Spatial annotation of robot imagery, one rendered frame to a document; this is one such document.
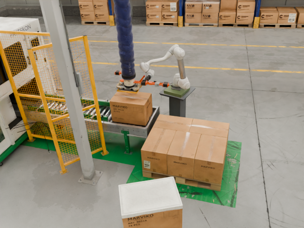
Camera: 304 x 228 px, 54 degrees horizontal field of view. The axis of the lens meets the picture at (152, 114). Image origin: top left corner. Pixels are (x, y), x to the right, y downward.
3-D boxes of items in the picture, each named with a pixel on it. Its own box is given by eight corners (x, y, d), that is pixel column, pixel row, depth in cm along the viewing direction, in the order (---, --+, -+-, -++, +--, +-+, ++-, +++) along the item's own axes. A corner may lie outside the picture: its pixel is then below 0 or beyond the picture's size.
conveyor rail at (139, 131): (26, 120, 547) (24, 111, 537) (28, 118, 551) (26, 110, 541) (145, 138, 484) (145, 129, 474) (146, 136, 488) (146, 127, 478)
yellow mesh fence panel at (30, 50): (61, 174, 480) (25, 50, 366) (59, 171, 487) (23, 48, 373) (109, 153, 520) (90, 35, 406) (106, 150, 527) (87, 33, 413)
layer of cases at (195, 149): (142, 169, 461) (140, 149, 439) (159, 132, 540) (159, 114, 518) (220, 184, 428) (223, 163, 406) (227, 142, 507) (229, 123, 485)
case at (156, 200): (173, 201, 346) (173, 176, 324) (182, 230, 313) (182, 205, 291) (122, 209, 339) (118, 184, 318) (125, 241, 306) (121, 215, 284)
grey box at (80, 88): (69, 92, 402) (65, 73, 386) (71, 91, 406) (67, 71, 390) (83, 94, 397) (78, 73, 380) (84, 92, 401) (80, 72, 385)
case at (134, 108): (111, 121, 505) (109, 101, 483) (121, 109, 537) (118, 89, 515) (145, 125, 489) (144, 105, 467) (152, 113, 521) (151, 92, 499)
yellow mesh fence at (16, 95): (27, 141, 561) (-12, 30, 446) (30, 138, 568) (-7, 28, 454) (82, 150, 529) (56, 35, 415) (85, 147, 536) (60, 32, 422)
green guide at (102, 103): (43, 97, 584) (41, 93, 579) (45, 95, 592) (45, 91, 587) (118, 107, 540) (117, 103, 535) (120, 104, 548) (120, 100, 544)
